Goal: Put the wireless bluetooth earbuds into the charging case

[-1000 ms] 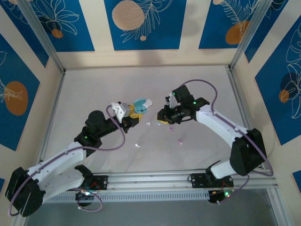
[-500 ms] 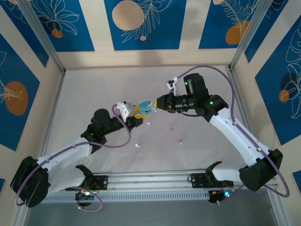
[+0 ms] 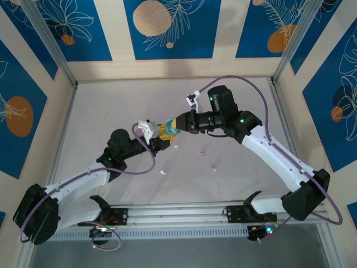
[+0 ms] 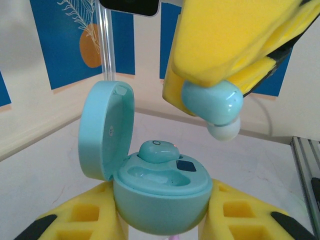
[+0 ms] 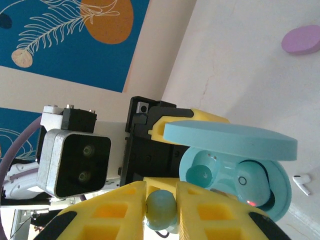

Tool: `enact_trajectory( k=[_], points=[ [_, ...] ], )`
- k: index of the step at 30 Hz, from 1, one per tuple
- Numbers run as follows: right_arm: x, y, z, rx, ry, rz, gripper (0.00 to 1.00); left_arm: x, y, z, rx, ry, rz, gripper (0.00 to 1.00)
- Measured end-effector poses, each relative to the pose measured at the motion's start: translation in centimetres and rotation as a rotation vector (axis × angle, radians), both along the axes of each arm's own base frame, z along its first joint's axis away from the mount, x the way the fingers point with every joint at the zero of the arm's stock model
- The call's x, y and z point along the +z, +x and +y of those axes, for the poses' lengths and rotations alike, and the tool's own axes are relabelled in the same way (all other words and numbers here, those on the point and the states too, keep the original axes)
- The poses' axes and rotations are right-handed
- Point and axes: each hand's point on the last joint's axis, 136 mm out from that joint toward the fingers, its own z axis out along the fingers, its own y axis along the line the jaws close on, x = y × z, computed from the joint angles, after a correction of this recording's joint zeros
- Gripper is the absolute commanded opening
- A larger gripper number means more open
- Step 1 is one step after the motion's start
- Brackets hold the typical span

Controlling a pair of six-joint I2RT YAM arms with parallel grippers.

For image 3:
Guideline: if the grey slotted cable duct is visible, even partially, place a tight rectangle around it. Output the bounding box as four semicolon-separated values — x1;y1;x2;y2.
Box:
52;226;249;242

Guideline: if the aluminium mounting rail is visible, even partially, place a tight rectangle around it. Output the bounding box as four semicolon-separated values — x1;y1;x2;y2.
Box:
57;199;331;231

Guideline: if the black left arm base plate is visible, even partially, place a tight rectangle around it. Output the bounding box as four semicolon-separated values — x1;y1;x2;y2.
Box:
96;207;129;227

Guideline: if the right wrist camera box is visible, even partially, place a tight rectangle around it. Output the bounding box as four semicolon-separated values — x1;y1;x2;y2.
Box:
185;90;209;114

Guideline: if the aluminium table side rail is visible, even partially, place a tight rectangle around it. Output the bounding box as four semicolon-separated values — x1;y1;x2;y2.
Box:
267;78;316;179
46;82;78;196

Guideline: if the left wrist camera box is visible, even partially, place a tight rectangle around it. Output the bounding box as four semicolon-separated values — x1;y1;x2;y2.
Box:
138;119;158;142

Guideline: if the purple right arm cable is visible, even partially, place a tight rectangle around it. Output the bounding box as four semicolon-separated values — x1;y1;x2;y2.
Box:
198;75;343;243

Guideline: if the blue earbud charging case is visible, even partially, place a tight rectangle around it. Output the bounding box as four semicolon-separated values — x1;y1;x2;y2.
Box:
164;118;181;135

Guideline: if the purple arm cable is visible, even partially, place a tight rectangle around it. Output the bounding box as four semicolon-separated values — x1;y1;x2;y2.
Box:
18;124;156;251
198;75;343;243

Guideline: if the aluminium corner post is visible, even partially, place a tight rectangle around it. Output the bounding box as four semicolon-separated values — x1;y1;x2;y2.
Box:
272;0;326;83
21;0;78;87

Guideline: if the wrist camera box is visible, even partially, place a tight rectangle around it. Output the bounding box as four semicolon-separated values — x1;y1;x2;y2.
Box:
185;90;209;114
138;119;158;142

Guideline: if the black controller board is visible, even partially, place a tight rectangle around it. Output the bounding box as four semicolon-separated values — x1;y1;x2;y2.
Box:
89;224;115;246
247;223;279;242

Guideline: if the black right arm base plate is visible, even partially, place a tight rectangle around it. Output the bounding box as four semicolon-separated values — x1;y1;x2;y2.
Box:
222;205;278;224

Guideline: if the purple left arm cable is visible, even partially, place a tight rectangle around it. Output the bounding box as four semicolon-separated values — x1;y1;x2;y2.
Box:
18;124;156;251

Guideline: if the aluminium frame leg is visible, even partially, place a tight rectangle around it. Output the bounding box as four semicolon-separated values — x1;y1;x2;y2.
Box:
316;223;342;268

